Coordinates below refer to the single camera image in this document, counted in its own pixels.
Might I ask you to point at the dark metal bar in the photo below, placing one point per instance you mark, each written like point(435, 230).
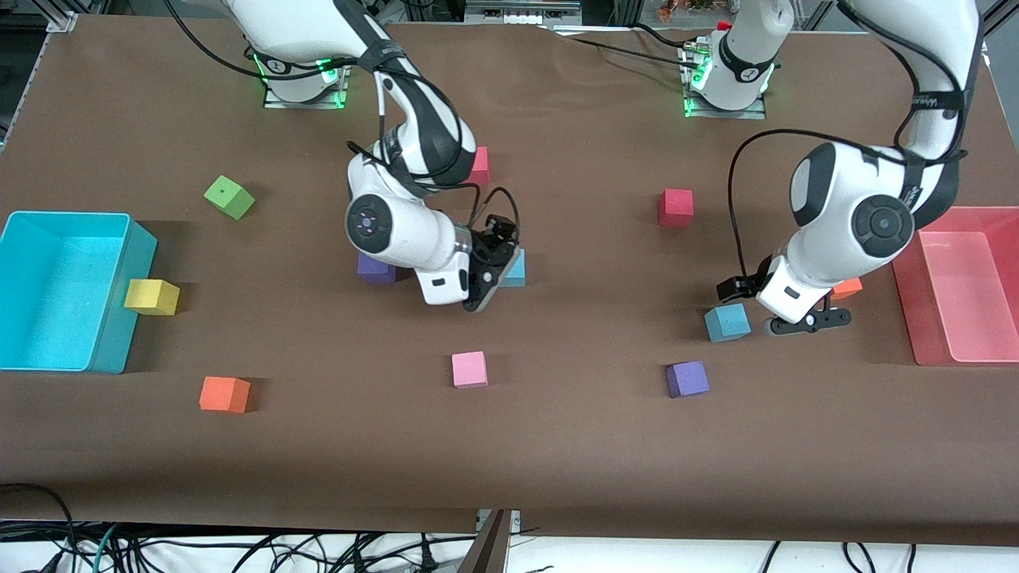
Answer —
point(487, 553)

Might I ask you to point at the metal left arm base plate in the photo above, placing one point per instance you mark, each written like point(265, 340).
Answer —
point(724, 114)

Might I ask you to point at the green foam block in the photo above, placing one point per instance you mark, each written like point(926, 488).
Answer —
point(229, 197)

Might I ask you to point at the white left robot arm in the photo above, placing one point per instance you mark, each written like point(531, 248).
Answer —
point(844, 215)

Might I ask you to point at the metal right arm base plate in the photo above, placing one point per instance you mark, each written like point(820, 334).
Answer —
point(302, 105)

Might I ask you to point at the pink plastic bin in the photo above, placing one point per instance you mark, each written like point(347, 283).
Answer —
point(967, 302)

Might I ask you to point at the orange foam block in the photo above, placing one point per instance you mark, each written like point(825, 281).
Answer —
point(849, 289)
point(223, 395)

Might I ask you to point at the cyan plastic bin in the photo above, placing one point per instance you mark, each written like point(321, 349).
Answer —
point(48, 294)

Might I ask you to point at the pink foam block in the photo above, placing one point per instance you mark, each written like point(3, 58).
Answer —
point(470, 369)

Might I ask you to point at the light blue foam block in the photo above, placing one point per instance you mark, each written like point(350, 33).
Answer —
point(727, 324)
point(517, 270)

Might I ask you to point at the red foam block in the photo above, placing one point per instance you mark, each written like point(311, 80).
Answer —
point(675, 207)
point(481, 167)

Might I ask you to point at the grey power strip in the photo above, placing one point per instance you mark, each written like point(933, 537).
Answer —
point(517, 16)

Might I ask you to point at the brown table cover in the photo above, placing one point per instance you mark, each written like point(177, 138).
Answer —
point(557, 446)

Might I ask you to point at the yellow foam block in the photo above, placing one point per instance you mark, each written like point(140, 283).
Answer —
point(151, 296)

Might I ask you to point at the aluminium corner bracket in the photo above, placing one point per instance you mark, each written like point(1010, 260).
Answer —
point(62, 21)

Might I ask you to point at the grey metal bracket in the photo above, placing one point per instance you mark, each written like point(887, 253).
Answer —
point(514, 519)

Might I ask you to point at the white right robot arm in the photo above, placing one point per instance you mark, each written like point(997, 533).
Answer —
point(398, 235)

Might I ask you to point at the purple foam block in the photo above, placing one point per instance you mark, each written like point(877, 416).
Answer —
point(374, 274)
point(687, 380)

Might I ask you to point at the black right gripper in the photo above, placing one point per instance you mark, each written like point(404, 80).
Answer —
point(487, 248)

